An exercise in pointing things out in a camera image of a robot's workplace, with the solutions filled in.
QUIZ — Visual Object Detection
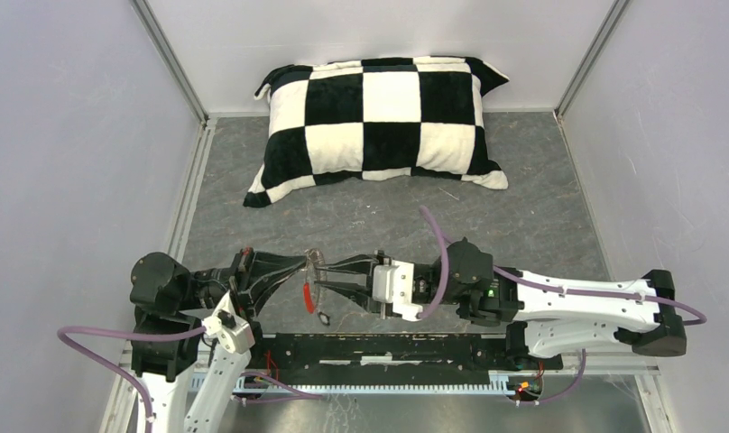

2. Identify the black white checkered pillow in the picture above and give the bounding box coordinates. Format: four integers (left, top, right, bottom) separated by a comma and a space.
244, 56, 508, 208

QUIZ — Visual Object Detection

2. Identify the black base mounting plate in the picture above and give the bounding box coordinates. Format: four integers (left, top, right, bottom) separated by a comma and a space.
248, 333, 564, 386

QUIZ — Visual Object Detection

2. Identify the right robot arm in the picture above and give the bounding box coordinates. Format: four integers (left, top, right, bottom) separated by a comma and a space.
313, 238, 687, 368

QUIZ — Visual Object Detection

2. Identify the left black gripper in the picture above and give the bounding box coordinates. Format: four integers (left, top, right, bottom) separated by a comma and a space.
177, 244, 307, 319

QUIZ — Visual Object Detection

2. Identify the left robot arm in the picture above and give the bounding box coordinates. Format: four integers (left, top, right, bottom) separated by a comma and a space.
130, 247, 307, 432

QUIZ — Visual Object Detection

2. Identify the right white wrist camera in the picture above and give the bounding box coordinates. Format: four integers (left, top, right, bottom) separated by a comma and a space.
372, 260, 423, 322

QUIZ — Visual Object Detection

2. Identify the metal keyring with red handle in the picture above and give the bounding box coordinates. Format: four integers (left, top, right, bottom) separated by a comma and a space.
303, 248, 328, 315

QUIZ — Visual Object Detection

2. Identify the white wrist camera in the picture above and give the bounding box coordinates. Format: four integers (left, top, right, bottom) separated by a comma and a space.
372, 260, 423, 322
202, 293, 255, 354

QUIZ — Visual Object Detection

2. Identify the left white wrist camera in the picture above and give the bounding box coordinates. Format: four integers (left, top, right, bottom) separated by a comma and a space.
202, 293, 255, 354

